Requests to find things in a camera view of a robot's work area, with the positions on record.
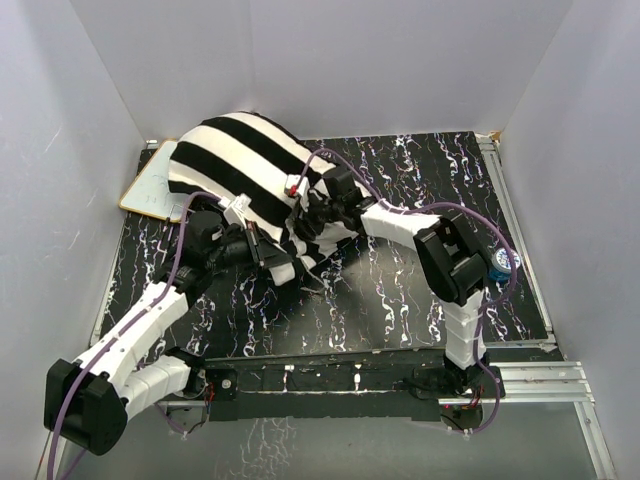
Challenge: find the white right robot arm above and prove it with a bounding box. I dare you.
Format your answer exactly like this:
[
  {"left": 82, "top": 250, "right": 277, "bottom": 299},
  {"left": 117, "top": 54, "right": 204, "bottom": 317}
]
[{"left": 284, "top": 167, "right": 490, "bottom": 397}]

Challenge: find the aluminium table frame rail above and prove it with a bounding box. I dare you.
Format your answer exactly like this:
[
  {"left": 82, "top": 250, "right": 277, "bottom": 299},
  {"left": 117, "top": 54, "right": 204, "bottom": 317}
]
[{"left": 38, "top": 362, "right": 619, "bottom": 480}]

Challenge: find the black white striped pillowcase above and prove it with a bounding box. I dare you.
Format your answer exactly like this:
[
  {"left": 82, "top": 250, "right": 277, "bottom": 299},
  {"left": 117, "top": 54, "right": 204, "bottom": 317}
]
[{"left": 167, "top": 112, "right": 358, "bottom": 286}]

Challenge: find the blue white tape roll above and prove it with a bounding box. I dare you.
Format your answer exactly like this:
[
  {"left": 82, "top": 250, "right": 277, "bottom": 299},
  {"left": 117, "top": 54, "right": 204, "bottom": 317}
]
[{"left": 488, "top": 248, "right": 521, "bottom": 283}]

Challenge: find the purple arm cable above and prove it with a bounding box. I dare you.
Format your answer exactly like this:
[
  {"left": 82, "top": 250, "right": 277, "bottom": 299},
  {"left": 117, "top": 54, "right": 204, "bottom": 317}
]
[
  {"left": 46, "top": 190, "right": 221, "bottom": 480},
  {"left": 300, "top": 148, "right": 521, "bottom": 431}
]

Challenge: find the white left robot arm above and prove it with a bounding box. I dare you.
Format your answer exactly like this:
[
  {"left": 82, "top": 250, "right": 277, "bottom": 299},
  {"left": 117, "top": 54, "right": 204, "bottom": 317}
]
[{"left": 44, "top": 211, "right": 295, "bottom": 455}]

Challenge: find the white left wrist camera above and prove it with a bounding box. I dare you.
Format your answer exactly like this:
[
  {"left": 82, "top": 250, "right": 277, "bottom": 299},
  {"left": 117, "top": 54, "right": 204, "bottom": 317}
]
[{"left": 223, "top": 194, "right": 251, "bottom": 228}]

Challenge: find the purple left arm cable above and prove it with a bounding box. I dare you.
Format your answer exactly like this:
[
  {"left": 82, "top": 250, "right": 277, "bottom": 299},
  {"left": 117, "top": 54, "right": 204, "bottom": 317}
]
[{"left": 46, "top": 190, "right": 221, "bottom": 480}]

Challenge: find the yellow framed whiteboard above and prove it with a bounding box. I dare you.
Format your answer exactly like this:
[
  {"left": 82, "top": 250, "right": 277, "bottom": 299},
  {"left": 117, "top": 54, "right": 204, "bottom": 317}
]
[{"left": 119, "top": 140, "right": 187, "bottom": 223}]

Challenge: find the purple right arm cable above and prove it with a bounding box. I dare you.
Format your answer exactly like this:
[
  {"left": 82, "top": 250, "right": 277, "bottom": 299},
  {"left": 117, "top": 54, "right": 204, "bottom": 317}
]
[{"left": 300, "top": 148, "right": 521, "bottom": 431}]

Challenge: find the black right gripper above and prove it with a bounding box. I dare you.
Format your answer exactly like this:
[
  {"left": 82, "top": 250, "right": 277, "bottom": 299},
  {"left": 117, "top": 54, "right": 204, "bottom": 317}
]
[{"left": 290, "top": 191, "right": 344, "bottom": 241}]

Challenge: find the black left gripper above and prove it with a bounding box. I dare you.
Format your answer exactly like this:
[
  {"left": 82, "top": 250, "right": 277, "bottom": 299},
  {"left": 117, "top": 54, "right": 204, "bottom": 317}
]
[{"left": 207, "top": 222, "right": 293, "bottom": 274}]

